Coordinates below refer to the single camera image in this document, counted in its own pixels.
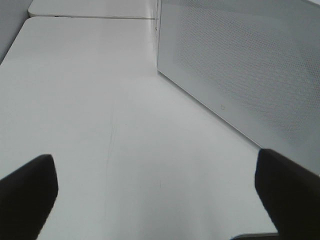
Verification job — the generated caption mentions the white microwave door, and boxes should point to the white microwave door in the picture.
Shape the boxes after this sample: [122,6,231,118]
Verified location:
[157,0,320,174]

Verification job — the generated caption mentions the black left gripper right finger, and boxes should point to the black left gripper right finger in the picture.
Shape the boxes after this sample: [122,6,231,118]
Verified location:
[254,148,320,240]

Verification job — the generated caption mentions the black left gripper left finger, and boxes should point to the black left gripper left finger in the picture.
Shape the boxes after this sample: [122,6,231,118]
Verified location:
[0,154,59,240]

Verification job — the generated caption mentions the white microwave oven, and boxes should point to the white microwave oven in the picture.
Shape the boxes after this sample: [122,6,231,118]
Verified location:
[152,0,162,68]

